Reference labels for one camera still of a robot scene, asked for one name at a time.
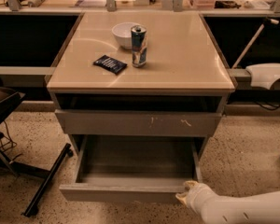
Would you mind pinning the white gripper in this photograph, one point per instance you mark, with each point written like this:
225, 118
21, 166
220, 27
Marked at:
198, 195

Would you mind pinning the grey drawer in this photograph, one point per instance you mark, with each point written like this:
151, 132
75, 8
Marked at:
191, 124
133, 169

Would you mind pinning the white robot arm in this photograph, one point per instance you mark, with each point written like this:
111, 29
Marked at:
218, 209

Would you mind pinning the grey top drawer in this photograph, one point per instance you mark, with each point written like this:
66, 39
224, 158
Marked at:
191, 124

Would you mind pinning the grey drawer cabinet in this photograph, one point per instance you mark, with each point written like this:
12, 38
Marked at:
183, 72

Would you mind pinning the white curved plastic cover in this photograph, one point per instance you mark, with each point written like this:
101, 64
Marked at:
264, 75

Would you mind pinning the dark blue snack packet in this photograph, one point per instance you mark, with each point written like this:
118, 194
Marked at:
110, 64

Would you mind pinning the blue silver drink can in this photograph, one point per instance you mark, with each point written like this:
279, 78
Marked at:
139, 45

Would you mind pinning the white bowl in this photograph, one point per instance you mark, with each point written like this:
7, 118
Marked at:
125, 33

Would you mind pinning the white stick with black tip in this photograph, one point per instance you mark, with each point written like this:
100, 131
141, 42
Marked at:
266, 21

